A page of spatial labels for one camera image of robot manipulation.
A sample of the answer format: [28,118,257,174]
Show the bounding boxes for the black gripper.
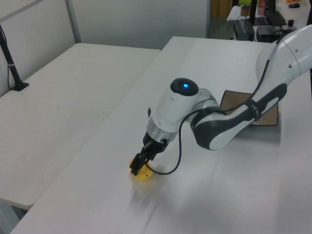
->
[129,131,171,176]

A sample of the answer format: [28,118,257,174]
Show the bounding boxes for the yellow potato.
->
[128,158,155,182]

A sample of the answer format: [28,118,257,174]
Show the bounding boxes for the brown square ceramic plate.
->
[220,90,279,127]

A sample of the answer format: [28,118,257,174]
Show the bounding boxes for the black flat electronics box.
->
[233,19,255,41]

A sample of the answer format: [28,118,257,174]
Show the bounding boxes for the white paper sheets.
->
[226,5,250,21]

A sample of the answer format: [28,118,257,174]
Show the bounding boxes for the black control device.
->
[255,25,297,42]

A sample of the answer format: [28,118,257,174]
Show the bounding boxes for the black monitor stand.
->
[248,0,286,26]

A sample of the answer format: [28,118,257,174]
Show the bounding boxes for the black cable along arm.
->
[145,29,291,176]

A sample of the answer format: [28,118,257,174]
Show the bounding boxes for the grey metal partition post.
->
[64,0,82,44]
[205,0,212,39]

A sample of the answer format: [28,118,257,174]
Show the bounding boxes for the black camera stand pole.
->
[0,23,30,92]

